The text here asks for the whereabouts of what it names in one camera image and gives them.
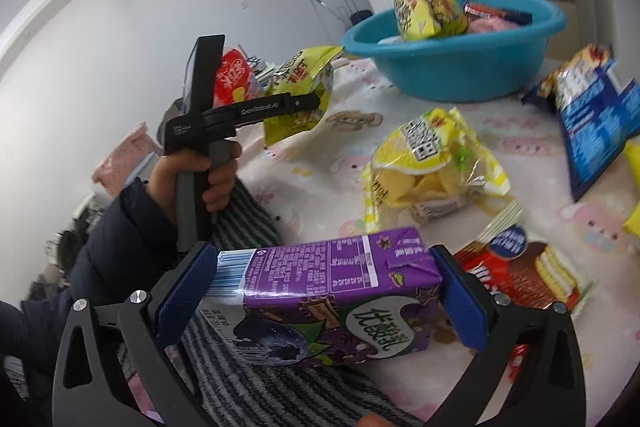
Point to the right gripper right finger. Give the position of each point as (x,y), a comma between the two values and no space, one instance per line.
(549,389)

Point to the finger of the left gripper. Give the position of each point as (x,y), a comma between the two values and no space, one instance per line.
(259,109)

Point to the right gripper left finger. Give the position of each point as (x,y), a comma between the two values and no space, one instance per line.
(89,389)

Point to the yellow potato chips bag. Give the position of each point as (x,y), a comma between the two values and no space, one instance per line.
(309,71)

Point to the red chocolate pie packet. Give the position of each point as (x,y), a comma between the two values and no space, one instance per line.
(510,259)

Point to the clear yellow chips bag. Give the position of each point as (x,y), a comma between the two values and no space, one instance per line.
(426,169)

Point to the yellow snack bag with cartoons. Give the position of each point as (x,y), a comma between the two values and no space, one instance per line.
(429,19)

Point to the purple drink carton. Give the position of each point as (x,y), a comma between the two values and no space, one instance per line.
(342,301)

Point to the dark blue snack bag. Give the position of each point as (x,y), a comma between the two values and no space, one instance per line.
(598,112)

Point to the dark jacket left forearm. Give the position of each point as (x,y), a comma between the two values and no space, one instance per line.
(131,248)

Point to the person's right hand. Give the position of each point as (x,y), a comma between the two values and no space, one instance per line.
(373,420)

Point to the red iced tea bottle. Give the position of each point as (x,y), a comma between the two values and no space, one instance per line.
(235,81)

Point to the striped grey clothing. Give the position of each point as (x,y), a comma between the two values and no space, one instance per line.
(236,393)

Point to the pink cartoon tablecloth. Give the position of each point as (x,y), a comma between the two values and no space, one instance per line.
(315,186)

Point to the black suitcase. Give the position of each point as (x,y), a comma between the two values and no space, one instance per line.
(356,15)

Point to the blue plastic basin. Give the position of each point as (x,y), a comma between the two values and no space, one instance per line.
(465,68)

